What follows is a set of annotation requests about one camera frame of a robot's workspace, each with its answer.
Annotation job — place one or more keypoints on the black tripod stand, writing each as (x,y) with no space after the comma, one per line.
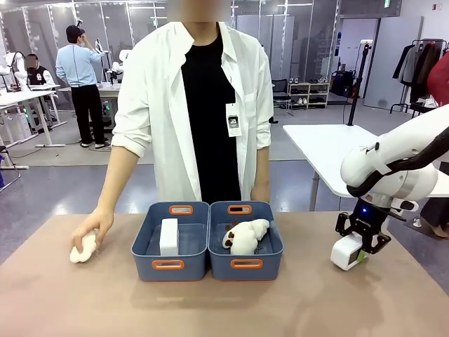
(358,87)

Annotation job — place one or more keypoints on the clothes rack with coats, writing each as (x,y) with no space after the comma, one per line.
(419,66)

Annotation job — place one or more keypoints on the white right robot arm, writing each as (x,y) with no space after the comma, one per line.
(393,158)

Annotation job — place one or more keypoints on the white digital clock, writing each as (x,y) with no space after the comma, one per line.
(169,237)
(345,254)

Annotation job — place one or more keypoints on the person's right hand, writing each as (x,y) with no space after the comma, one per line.
(101,224)

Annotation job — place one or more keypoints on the person's left hand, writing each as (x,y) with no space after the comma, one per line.
(260,193)

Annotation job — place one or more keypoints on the person's right forearm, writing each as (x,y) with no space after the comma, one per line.
(117,179)

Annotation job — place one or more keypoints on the person's left forearm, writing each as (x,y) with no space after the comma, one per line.
(261,168)

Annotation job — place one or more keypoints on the large white table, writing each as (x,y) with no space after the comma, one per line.
(315,147)

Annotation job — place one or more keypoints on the person in white shirt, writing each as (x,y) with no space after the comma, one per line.
(196,105)

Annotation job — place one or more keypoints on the black office chair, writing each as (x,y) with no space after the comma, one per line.
(280,93)

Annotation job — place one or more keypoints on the seated person in black jacket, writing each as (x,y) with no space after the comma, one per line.
(38,74)

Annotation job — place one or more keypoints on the man in light blue shirt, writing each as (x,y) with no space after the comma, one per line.
(77,70)

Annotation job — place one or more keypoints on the white plush toy brown paws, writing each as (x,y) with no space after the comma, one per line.
(245,237)

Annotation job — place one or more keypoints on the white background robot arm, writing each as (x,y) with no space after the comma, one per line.
(117,66)
(15,66)

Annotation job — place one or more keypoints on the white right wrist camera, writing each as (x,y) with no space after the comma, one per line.
(405,204)

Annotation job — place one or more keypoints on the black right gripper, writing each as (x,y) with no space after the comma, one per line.
(370,217)

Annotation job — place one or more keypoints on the plain white plush toy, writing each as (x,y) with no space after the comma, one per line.
(86,251)

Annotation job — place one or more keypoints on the wooden shoe shelf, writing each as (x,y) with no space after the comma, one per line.
(308,94)

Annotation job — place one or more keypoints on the white background desk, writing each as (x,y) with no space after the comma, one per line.
(21,100)
(108,89)

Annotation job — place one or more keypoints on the red garment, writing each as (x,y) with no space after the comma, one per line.
(440,82)

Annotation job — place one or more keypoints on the white ID badge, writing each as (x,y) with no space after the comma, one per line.
(233,123)

